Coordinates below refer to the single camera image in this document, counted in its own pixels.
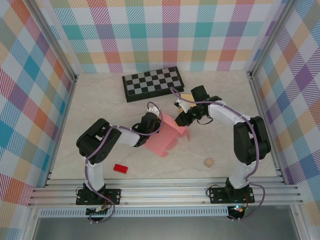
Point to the yellow paper box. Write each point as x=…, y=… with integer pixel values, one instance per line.
x=186, y=97

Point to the pink paper box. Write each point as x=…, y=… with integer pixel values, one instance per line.
x=165, y=137

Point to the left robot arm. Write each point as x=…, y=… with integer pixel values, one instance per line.
x=97, y=150

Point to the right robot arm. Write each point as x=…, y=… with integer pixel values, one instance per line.
x=250, y=145

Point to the black and silver chessboard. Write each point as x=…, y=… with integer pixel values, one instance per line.
x=152, y=82

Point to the small wooden block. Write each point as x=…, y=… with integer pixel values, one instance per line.
x=208, y=163

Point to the red toy brick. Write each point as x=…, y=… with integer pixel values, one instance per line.
x=121, y=168

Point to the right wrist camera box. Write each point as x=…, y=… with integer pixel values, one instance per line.
x=183, y=106

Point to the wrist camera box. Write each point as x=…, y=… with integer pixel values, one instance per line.
x=183, y=106
x=153, y=110

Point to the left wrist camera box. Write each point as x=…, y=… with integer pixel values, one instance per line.
x=153, y=110

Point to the aluminium side rail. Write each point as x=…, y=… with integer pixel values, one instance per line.
x=62, y=125
x=262, y=105

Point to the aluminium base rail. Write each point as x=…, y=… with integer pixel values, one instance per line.
x=162, y=192

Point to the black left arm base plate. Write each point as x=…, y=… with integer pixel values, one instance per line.
x=113, y=196

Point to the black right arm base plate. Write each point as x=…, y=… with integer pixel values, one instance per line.
x=217, y=195

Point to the aluminium frame post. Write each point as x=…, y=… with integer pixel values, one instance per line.
x=272, y=37
x=55, y=42

